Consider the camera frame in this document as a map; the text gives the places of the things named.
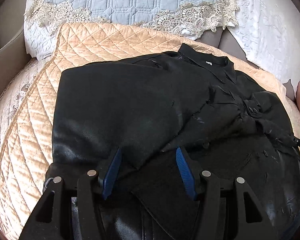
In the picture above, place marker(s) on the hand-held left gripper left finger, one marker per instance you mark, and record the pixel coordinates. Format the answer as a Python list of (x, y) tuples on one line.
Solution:
[(111, 172)]

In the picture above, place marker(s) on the black leather jacket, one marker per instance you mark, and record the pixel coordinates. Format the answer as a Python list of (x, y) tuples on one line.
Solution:
[(140, 105)]

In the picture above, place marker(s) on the beige quilted mat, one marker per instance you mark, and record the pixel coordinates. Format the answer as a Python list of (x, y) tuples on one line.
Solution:
[(102, 45)]

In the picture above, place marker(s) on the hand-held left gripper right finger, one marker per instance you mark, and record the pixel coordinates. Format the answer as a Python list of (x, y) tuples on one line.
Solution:
[(186, 173)]

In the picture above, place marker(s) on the beige embroidered sofa cover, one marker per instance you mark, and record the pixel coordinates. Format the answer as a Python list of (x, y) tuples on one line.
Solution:
[(5, 105)]

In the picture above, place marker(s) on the light blue lace-trimmed pillow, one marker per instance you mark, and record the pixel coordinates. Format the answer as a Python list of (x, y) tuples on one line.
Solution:
[(127, 0)]

